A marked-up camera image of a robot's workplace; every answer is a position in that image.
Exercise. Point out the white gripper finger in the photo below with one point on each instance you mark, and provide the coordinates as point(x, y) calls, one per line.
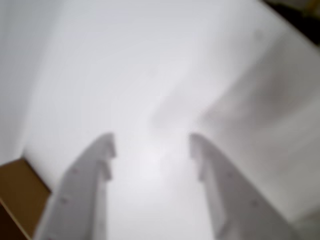
point(232, 205)
point(82, 190)

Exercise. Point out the brown cardboard box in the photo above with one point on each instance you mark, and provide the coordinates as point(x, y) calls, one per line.
point(20, 192)

